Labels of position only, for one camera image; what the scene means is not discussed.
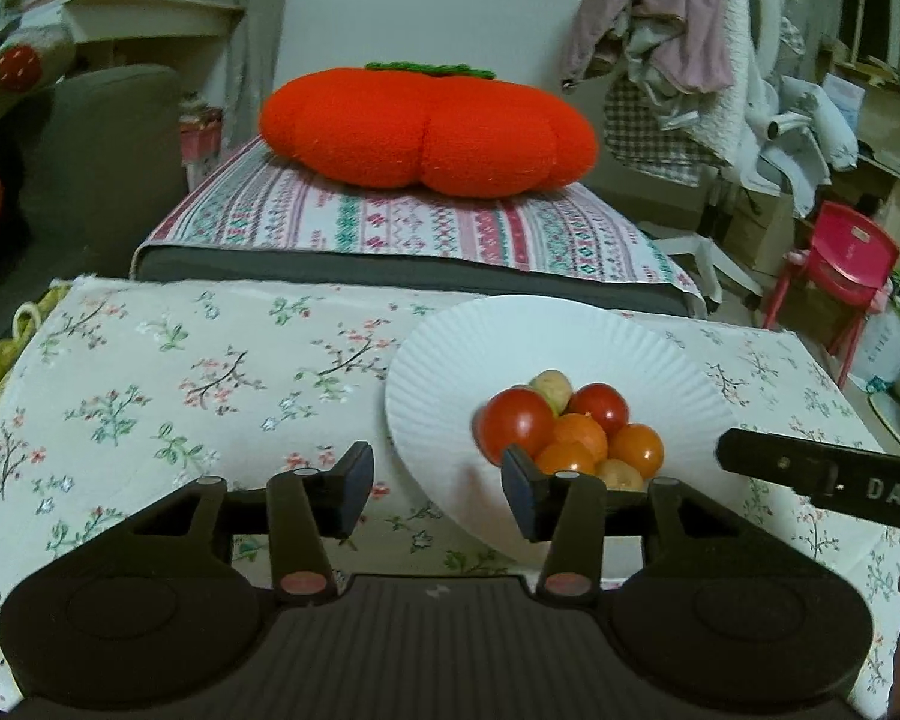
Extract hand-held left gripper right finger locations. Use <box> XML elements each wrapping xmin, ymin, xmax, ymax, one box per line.
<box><xmin>501</xmin><ymin>445</ymin><xmax>788</xmax><ymax>605</ymax></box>

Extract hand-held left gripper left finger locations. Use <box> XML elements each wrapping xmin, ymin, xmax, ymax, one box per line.
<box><xmin>82</xmin><ymin>441</ymin><xmax>376</xmax><ymax>607</ymax></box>

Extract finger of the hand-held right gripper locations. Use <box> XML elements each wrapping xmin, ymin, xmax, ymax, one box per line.
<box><xmin>716</xmin><ymin>427</ymin><xmax>818</xmax><ymax>497</ymax></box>

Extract orange cherry tomato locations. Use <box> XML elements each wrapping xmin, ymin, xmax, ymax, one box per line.
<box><xmin>553</xmin><ymin>412</ymin><xmax>608</xmax><ymax>462</ymax></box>
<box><xmin>534</xmin><ymin>441</ymin><xmax>597</xmax><ymax>475</ymax></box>
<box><xmin>607</xmin><ymin>424</ymin><xmax>665</xmax><ymax>479</ymax></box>
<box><xmin>596</xmin><ymin>459</ymin><xmax>646</xmax><ymax>492</ymax></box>

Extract red cherry tomato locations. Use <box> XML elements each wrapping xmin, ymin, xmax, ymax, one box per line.
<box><xmin>478</xmin><ymin>388</ymin><xmax>557</xmax><ymax>466</ymax></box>
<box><xmin>568</xmin><ymin>382</ymin><xmax>631</xmax><ymax>436</ymax></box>

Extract pale yellow cherry tomato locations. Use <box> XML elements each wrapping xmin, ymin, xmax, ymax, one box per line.
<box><xmin>531</xmin><ymin>370</ymin><xmax>575</xmax><ymax>413</ymax></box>

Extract white paper plate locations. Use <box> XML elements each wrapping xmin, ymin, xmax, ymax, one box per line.
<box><xmin>385</xmin><ymin>295</ymin><xmax>736</xmax><ymax>565</ymax></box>

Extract white plastic stool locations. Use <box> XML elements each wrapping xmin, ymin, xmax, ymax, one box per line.
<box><xmin>637</xmin><ymin>236</ymin><xmax>766</xmax><ymax>310</ymax></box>

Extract pink plastic child chair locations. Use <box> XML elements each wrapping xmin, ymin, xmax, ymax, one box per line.
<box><xmin>763</xmin><ymin>201</ymin><xmax>900</xmax><ymax>391</ymax></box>

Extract floral white tablecloth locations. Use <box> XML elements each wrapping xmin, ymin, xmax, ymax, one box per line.
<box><xmin>0</xmin><ymin>274</ymin><xmax>900</xmax><ymax>720</ymax></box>

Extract cardboard box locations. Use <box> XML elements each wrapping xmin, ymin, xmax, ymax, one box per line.
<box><xmin>722</xmin><ymin>184</ymin><xmax>797</xmax><ymax>280</ymax></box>

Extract striped patterned cushion cover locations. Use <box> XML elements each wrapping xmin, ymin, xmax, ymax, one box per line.
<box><xmin>131</xmin><ymin>135</ymin><xmax>710</xmax><ymax>295</ymax></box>

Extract checked cloth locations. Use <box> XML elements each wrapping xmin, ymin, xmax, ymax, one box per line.
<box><xmin>604</xmin><ymin>79</ymin><xmax>722</xmax><ymax>188</ymax></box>

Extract orange pumpkin-shaped cushion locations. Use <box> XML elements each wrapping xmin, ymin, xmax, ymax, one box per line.
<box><xmin>260</xmin><ymin>62</ymin><xmax>597</xmax><ymax>200</ymax></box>

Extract pink storage box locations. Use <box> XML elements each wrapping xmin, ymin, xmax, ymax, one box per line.
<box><xmin>180</xmin><ymin>109</ymin><xmax>224</xmax><ymax>167</ymax></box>

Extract grey sofa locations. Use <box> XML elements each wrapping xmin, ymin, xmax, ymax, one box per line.
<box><xmin>0</xmin><ymin>64</ymin><xmax>188</xmax><ymax>361</ymax></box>

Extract pale curtain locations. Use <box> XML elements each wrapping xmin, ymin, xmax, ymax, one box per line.
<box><xmin>236</xmin><ymin>0</ymin><xmax>295</xmax><ymax>137</ymax></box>

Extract pink garment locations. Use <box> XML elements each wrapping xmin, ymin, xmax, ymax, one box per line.
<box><xmin>561</xmin><ymin>0</ymin><xmax>737</xmax><ymax>92</ymax></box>

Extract white shelf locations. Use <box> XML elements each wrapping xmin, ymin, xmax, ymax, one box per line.
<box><xmin>60</xmin><ymin>0</ymin><xmax>246</xmax><ymax>70</ymax></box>

